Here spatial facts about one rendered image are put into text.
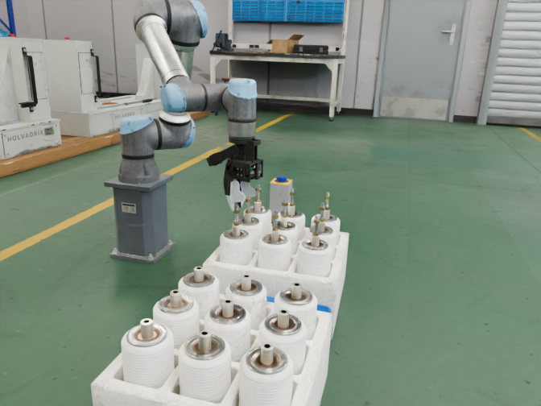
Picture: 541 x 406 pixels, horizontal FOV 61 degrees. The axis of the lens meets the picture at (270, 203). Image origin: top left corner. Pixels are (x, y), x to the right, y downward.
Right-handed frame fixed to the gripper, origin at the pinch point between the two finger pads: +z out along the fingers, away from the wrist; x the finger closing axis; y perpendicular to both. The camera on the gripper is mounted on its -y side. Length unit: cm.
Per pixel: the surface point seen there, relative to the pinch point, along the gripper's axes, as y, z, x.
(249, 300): 23.9, 9.9, -28.9
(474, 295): 64, 34, 53
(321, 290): 29.0, 19.2, 0.2
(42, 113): -225, 3, 93
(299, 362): 40, 16, -35
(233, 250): 2.6, 12.4, -4.4
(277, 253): 15.0, 11.4, -0.5
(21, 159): -202, 27, 60
